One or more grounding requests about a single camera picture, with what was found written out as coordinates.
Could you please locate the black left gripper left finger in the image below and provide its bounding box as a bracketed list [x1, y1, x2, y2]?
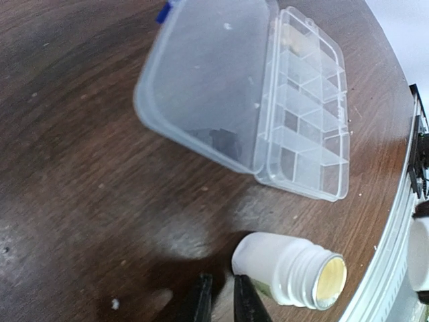
[182, 274, 212, 322]

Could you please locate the aluminium front rail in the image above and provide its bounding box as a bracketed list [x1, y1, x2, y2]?
[340, 99, 425, 321]

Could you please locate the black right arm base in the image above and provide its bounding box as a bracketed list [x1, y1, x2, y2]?
[408, 84, 428, 199]

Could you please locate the white pill bottle green label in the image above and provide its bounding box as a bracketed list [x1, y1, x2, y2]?
[231, 232, 347, 311]

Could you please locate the clear plastic pill organizer box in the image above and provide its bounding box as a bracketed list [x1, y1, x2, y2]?
[133, 1, 350, 202]

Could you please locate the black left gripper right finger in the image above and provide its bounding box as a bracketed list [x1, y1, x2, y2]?
[233, 275, 271, 322]

